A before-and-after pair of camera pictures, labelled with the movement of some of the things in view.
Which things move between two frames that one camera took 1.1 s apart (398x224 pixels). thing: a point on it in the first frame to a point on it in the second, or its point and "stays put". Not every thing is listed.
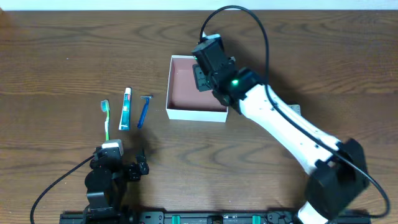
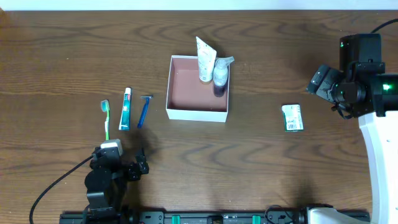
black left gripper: x=134 y=170 stays put
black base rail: x=210 y=218 stays put
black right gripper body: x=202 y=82 to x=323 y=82
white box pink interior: x=185 y=101 stays put
